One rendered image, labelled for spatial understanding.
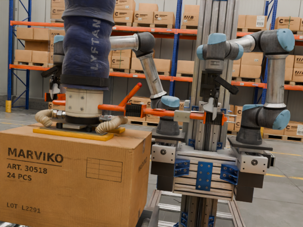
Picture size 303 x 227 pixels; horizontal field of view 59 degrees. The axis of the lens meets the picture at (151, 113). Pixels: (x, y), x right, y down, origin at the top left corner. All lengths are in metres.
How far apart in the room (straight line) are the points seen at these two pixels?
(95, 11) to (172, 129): 0.81
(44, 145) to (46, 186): 0.17
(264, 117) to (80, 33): 1.06
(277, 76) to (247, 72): 6.86
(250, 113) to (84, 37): 1.01
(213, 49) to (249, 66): 7.29
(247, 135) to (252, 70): 6.84
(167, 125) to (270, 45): 0.72
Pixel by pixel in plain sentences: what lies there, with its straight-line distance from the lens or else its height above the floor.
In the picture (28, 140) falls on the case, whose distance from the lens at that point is 1.24.
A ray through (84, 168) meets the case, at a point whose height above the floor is 0.98.
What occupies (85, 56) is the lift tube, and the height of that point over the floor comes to 1.44.
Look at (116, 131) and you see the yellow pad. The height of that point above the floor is 1.10.
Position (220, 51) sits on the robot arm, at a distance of 1.18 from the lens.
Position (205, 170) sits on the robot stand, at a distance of 1.68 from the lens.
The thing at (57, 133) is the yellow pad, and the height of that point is 1.10.
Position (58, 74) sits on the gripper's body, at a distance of 1.63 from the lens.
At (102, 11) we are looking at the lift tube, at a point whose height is 1.63.
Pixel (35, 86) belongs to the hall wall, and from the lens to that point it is 11.27.
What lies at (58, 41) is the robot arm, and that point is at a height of 1.54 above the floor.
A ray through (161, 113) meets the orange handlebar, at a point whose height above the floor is 1.21.
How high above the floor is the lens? 1.34
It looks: 6 degrees down
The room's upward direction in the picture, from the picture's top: 5 degrees clockwise
